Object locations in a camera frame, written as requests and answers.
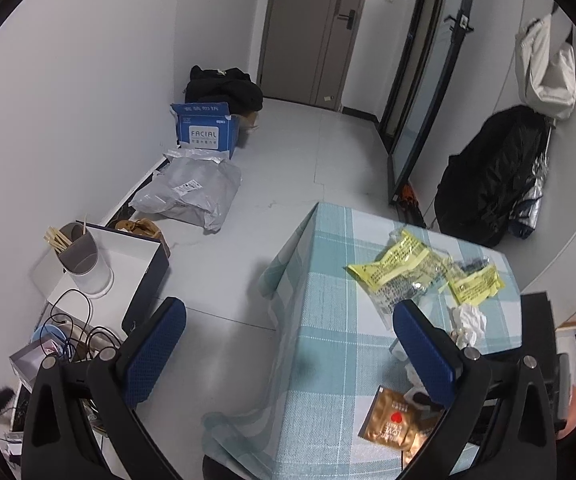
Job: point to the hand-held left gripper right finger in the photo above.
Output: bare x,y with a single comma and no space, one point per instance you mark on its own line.
423,355

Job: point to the silver folded umbrella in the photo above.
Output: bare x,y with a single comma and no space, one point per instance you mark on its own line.
530,200

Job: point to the black jacket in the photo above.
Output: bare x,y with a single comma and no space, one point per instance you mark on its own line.
488,180

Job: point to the grey tissue box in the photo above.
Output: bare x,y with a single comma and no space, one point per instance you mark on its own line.
28,362

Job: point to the black framed glass door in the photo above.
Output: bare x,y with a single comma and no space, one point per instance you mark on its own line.
418,110

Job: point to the orange black tool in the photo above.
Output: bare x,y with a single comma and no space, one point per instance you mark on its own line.
408,200

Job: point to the teal checked tablecloth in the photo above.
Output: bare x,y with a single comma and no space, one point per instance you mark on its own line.
328,335

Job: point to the black door bracket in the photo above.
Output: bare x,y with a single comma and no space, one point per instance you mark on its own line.
460,21

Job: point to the wooden chopsticks bundle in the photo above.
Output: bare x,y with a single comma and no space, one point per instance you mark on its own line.
58,240

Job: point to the light blue bowl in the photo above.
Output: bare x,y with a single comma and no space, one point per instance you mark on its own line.
48,335

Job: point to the crumpled white tissue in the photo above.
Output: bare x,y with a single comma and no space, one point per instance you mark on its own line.
469,322

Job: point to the brown door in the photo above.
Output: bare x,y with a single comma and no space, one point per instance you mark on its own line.
308,35

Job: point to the grey white cylindrical container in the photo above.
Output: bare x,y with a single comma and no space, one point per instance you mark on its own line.
85,265

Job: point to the small yellow snack wrapper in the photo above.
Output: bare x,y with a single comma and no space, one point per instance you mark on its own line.
473,285

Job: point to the clear black printed wrapper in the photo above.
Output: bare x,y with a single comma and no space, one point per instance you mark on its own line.
473,263

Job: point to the black bag heap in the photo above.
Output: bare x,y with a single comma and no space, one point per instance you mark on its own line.
223,87

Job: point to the large yellow snack wrapper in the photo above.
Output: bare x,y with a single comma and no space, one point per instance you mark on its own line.
393,260

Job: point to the white tote bag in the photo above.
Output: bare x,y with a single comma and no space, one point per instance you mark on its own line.
543,75

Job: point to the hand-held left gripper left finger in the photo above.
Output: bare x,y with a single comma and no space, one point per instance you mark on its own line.
158,345

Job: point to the white plastic bag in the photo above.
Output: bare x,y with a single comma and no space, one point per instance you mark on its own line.
193,155

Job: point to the brown foil packet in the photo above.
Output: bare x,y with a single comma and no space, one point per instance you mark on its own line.
393,420

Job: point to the dark blue open box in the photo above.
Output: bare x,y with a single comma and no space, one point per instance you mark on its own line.
128,265

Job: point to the grey plastic mailer bag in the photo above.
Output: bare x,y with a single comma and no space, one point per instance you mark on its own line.
188,190

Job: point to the brown cardboard box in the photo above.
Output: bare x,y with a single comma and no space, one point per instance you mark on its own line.
252,121

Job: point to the brown paper bag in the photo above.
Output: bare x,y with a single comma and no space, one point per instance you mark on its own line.
145,227

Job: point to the blue cardboard box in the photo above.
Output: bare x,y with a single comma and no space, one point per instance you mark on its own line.
203,132

